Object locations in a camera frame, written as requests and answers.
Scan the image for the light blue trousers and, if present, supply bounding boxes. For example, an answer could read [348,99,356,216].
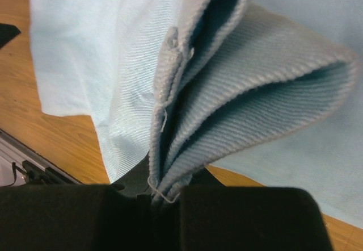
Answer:
[30,0,359,212]

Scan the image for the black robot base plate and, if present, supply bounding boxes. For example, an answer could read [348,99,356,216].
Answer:
[0,23,21,48]

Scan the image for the aluminium front frame rail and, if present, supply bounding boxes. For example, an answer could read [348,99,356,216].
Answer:
[1,131,80,187]

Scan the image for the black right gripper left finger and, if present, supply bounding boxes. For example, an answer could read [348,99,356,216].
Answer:
[0,154,155,251]

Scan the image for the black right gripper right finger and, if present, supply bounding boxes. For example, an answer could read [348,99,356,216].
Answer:
[167,169,333,250]

